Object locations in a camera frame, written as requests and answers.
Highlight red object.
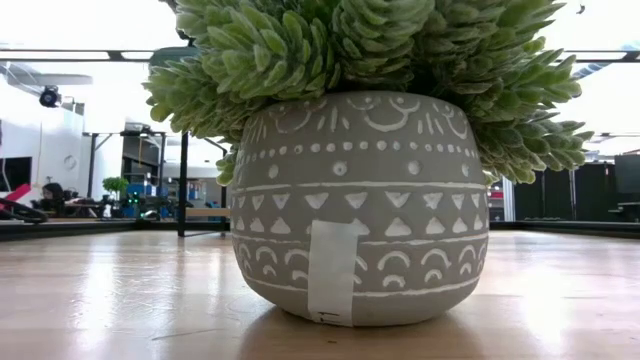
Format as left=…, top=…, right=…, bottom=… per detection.
left=0, top=183, right=32, bottom=211

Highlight black round lamp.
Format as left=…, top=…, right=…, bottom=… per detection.
left=38, top=84, right=62, bottom=109

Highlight dark wall screen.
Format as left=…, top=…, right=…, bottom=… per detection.
left=0, top=156, right=33, bottom=193

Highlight artificial plant in patterned pot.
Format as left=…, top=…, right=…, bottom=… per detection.
left=141, top=0, right=596, bottom=329

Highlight small green background plant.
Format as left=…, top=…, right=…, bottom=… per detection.
left=102, top=176, right=130, bottom=202

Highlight white tape strip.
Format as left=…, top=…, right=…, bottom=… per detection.
left=307, top=219, right=360, bottom=327

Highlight white pillar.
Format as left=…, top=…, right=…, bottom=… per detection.
left=502, top=178, right=516, bottom=224

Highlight grey ceiling fixture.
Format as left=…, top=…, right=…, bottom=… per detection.
left=0, top=62, right=95, bottom=87

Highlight person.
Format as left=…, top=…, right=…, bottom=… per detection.
left=30, top=181, right=101, bottom=220

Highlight black partition panels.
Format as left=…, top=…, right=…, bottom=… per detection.
left=513, top=153, right=640, bottom=224

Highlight black background rack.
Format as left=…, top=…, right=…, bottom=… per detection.
left=82, top=122, right=169, bottom=201

